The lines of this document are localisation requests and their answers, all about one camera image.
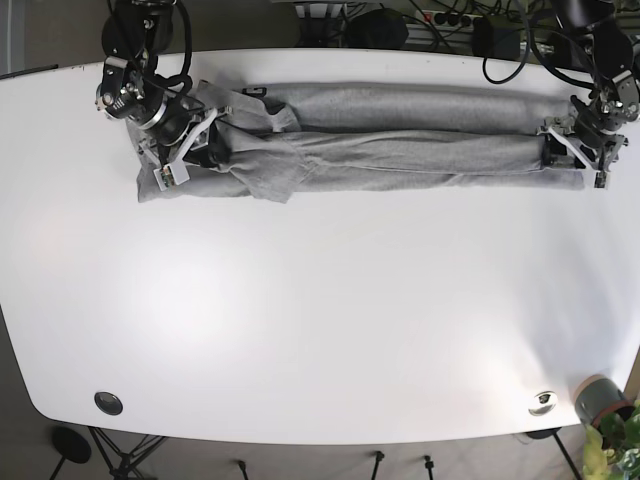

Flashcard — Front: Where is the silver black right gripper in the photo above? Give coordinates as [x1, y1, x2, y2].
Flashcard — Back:
[98, 70, 231, 192]

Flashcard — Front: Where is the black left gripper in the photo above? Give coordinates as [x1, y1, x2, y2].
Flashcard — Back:
[536, 85, 639, 189]

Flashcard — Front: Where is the grey T-shirt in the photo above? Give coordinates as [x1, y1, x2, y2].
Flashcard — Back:
[137, 82, 585, 203]

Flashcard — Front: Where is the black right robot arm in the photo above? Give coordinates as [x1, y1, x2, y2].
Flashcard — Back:
[96, 1, 229, 191]

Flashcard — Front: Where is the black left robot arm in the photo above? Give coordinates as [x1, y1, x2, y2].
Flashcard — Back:
[471, 1, 639, 188]

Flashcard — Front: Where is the silver table grommet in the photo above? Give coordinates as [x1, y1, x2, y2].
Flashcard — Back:
[528, 391, 558, 417]

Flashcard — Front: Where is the black table grommet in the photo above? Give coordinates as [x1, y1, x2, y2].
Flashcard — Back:
[94, 391, 123, 416]

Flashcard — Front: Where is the potted green plant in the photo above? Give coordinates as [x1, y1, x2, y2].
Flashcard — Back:
[572, 375, 639, 480]

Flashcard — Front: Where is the black tripod stand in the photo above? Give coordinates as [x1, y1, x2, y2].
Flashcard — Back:
[50, 425, 171, 480]

